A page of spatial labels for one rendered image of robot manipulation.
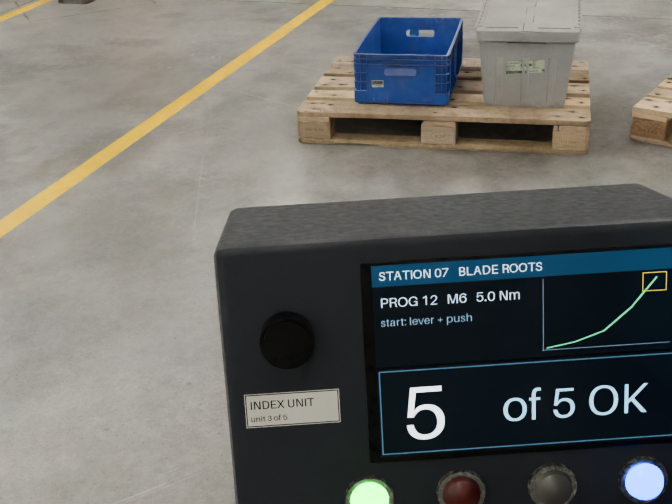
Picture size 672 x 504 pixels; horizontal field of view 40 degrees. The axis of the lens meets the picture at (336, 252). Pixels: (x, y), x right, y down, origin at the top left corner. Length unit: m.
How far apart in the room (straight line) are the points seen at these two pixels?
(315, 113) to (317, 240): 3.45
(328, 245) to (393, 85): 3.46
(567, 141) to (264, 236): 3.37
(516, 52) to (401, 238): 3.37
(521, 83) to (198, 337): 1.83
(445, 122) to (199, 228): 1.13
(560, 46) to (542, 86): 0.18
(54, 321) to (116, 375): 0.38
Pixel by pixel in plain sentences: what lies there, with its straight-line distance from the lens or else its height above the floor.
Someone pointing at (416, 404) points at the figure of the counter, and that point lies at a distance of 0.50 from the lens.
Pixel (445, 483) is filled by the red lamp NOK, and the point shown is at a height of 1.12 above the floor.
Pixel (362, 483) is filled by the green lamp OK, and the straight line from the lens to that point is 0.51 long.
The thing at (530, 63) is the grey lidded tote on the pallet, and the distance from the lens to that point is 3.85.
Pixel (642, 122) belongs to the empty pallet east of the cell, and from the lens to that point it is 4.00.
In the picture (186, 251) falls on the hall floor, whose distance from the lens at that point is 3.18.
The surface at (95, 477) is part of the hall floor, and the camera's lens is 2.30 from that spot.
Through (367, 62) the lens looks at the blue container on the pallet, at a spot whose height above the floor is 0.33.
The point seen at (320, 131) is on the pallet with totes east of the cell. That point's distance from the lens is 3.94.
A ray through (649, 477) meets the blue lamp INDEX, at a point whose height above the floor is 1.12.
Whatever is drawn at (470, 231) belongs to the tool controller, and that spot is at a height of 1.25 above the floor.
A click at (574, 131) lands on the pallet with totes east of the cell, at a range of 3.82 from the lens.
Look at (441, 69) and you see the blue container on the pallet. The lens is 3.86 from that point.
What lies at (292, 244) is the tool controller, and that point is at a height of 1.25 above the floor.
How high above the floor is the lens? 1.47
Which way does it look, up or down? 29 degrees down
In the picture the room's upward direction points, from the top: 3 degrees counter-clockwise
